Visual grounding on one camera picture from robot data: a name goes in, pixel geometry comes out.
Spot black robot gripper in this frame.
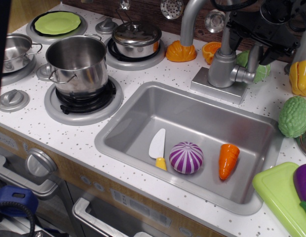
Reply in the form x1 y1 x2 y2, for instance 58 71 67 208
227 11 300 66

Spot silver faucet lever handle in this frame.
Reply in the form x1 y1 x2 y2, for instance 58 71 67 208
247 42 264 74

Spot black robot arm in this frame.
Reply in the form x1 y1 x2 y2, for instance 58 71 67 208
227 0 306 65

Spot green toy cabbage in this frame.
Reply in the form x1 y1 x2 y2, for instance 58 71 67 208
236 50 271 83

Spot silver toy faucet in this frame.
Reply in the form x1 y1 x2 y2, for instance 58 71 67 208
191 10 256 105

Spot hanging steel ladle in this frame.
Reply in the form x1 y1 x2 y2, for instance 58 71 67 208
204 9 226 34

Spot yellow toy bell pepper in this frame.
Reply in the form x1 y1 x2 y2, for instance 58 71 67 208
289 60 306 97

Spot orange toy pumpkin half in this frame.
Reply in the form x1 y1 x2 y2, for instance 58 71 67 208
166 40 197 62

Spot green bumpy toy gourd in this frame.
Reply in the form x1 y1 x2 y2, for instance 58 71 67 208
278 96 306 138

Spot hanging steel slotted spoon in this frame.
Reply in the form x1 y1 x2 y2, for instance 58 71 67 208
160 0 184 20

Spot silver toy sink basin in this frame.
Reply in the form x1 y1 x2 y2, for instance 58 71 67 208
95 82 283 215

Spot orange toy carrot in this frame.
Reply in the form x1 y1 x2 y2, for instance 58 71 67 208
219 144 240 180

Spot lidded steel saucepan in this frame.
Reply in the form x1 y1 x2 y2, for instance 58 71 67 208
112 21 162 58

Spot purple striped toy onion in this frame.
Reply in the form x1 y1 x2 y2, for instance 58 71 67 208
169 142 204 174

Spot back right stove burner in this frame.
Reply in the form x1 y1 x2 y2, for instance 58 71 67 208
106 40 166 71

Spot stove burner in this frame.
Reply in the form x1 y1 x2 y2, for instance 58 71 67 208
106 40 166 71
1 56 37 86
26 11 87 44
44 77 123 126

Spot purple toy eggplant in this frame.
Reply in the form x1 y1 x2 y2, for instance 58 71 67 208
293 164 306 213

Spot green cutting board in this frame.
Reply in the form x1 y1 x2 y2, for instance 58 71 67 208
252 162 306 237

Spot silver stove knob back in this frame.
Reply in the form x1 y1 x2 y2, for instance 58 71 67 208
95 17 118 35

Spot silver stove knob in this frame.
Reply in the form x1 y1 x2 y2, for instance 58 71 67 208
95 17 118 35
36 63 55 82
0 89 30 113

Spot large steel pot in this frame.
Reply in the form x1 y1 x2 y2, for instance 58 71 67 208
45 34 108 99

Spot front right stove burner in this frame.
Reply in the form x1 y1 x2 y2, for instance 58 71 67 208
44 77 123 126

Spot green toy plate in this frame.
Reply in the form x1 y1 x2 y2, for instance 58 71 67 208
34 11 81 36

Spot back left stove burner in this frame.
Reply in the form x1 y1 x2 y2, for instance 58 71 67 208
26 11 87 44

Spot silver stove knob middle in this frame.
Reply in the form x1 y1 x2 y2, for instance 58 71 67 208
36 63 55 82

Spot small steel pot left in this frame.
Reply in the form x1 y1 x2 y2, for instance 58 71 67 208
2 33 42 74

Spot silver oven dial knob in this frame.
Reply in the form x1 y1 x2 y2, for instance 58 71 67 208
25 148 58 177

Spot silver stove knob front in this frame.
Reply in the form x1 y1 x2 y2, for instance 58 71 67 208
0 89 30 113

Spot front left stove burner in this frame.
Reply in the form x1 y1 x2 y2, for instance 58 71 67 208
1 56 37 86

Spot white toy knife yellow handle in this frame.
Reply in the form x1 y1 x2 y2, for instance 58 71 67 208
149 128 167 171

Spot silver dishwasher door handle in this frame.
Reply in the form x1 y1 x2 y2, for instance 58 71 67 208
72 197 162 237

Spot silver oven door handle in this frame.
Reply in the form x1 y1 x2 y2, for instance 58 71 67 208
0 155 58 200

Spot blue clamp with cable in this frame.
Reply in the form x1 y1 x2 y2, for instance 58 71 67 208
0 185 38 237

